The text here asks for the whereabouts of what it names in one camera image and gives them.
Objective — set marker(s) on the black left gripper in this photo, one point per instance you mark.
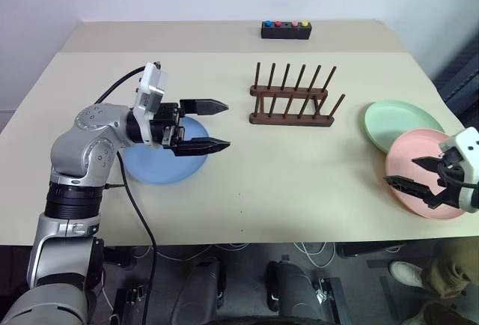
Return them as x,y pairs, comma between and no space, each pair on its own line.
168,123

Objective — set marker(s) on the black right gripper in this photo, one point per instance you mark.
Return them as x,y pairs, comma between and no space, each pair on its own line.
453,179

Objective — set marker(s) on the pink plate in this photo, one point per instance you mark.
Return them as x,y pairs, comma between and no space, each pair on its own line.
404,149

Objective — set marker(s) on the blue plate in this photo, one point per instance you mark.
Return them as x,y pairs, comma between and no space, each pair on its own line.
164,169

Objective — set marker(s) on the green plate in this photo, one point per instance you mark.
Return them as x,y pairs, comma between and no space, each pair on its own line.
393,119

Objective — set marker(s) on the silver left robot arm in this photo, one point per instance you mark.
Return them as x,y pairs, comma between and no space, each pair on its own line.
75,145

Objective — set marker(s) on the wooden dish rack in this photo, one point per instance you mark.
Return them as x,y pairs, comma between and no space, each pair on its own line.
292,120

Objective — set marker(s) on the khaki trouser leg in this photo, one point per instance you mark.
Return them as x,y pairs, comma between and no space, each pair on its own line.
453,269

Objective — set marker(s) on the white shoe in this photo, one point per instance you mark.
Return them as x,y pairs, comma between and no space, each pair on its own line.
406,274

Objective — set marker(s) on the dark blue ribbed panel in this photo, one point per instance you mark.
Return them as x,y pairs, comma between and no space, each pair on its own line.
460,81

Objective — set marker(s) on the black box with coloured buttons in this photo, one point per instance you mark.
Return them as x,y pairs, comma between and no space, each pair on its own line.
286,33

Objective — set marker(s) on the black metal floor stand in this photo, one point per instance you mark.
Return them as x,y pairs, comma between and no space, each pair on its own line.
338,302
123,306

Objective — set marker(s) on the dark rounded shape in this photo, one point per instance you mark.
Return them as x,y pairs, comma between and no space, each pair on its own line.
295,287
198,287

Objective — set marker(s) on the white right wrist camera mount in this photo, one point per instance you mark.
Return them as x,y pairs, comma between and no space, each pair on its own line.
466,141

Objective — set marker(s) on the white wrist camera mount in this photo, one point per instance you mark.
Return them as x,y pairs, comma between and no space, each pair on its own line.
466,141
151,85

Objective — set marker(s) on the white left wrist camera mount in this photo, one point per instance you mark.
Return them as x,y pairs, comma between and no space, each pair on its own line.
151,85

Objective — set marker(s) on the black table frame bar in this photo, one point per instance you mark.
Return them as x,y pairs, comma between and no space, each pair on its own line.
119,257
370,250

